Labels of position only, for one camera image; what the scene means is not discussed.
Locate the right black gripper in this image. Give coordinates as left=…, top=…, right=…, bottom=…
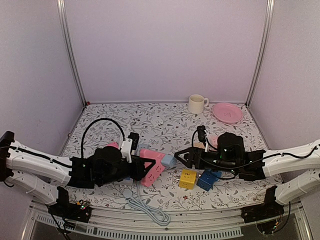
left=175, top=146, right=239, bottom=174

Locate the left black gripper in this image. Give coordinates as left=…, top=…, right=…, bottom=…
left=98, top=155, right=156, bottom=187

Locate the pink power strip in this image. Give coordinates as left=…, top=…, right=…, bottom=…
left=139, top=149, right=165, bottom=187

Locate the yellow cube socket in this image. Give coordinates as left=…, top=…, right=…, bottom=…
left=178, top=169, right=197, bottom=190

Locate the small light blue adapter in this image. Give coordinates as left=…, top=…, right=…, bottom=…
left=161, top=154, right=177, bottom=170

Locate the dark blue cube socket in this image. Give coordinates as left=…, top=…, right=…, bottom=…
left=196, top=169, right=222, bottom=192

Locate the pink cube socket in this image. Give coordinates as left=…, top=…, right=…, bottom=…
left=208, top=135, right=218, bottom=148

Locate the pink plug adapter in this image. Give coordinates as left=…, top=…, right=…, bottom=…
left=107, top=142, right=119, bottom=149

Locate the light blue power strip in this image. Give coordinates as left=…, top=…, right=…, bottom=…
left=122, top=143, right=171, bottom=227

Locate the beige cube socket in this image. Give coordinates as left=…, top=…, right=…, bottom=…
left=193, top=142, right=205, bottom=149

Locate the white power strip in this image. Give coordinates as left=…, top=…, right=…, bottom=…
left=124, top=123, right=133, bottom=138

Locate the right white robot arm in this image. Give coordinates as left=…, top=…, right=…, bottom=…
left=174, top=132, right=320, bottom=218

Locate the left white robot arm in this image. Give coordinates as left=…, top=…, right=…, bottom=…
left=0, top=131, right=156, bottom=217

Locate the cream ceramic mug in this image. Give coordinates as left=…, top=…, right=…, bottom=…
left=187, top=94, right=209, bottom=114

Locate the pink plate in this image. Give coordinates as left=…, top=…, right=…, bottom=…
left=212, top=102, right=243, bottom=124

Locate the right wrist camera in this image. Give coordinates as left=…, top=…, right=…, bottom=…
left=196, top=125, right=210, bottom=152

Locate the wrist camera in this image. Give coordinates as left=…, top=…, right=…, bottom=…
left=196, top=125, right=210, bottom=152
left=120, top=132, right=140, bottom=164

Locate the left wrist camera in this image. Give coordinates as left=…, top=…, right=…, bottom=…
left=120, top=132, right=140, bottom=164

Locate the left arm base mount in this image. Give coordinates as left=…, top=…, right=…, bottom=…
left=48, top=186, right=92, bottom=223

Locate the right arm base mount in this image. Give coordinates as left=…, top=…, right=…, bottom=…
left=241, top=186, right=285, bottom=223

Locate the front aluminium rail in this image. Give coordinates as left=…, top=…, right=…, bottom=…
left=22, top=200, right=313, bottom=240

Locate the right aluminium frame post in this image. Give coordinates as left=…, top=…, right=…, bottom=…
left=245, top=0, right=275, bottom=108

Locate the aluminium frame post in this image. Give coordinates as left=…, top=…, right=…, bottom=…
left=245, top=0, right=275, bottom=108
left=56, top=0, right=87, bottom=107

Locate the left aluminium frame post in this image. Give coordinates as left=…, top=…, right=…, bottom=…
left=56, top=0, right=87, bottom=107

